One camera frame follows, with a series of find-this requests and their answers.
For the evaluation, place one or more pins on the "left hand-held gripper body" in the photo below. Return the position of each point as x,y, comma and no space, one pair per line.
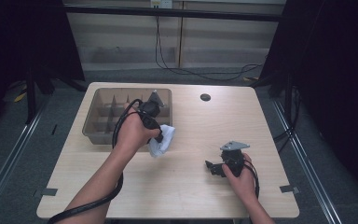
150,113

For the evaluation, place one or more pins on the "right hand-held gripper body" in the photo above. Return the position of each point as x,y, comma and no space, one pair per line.
234,161

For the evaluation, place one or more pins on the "brown divided storage box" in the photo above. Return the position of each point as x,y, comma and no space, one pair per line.
105,115

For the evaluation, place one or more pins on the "person's right hand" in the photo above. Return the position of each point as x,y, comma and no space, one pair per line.
242,183

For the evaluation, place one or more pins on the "person's left hand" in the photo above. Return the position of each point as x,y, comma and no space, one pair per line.
133,133

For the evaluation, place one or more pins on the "dark round table hole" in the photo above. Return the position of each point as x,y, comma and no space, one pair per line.
205,97

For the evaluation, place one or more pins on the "grey tape piece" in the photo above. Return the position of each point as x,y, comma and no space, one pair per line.
289,188
49,192

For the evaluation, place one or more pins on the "black metal stand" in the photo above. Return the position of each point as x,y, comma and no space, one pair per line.
289,115
31,99

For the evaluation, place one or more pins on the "black horizontal bar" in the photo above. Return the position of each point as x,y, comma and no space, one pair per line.
167,13

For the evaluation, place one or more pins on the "black curtain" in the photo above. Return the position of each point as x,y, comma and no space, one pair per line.
18,40
332,77

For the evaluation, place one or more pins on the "yellow floor tape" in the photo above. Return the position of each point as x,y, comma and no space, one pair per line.
20,97

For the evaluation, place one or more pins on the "metal floor rail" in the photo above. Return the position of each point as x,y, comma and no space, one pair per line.
9,161
307,168

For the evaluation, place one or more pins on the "white wall socket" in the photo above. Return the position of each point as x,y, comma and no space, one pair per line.
161,3

